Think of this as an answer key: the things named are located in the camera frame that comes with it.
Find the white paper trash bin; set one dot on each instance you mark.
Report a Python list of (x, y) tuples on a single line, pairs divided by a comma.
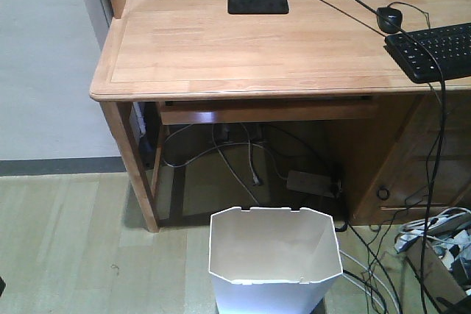
[(272, 260)]

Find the black keyboard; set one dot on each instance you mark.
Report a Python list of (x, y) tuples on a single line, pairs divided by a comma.
[(432, 55)]

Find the black computer mouse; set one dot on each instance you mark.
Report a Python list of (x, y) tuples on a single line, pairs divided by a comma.
[(389, 19)]

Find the grey power adapter brick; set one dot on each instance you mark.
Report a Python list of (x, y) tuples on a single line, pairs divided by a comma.
[(314, 184)]

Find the wooden desk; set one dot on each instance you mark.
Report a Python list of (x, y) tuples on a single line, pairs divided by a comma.
[(200, 64)]

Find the white power strip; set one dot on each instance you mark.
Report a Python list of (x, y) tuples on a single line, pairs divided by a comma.
[(449, 220)]

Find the cardboard box with clutter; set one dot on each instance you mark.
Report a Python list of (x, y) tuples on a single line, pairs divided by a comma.
[(442, 264)]

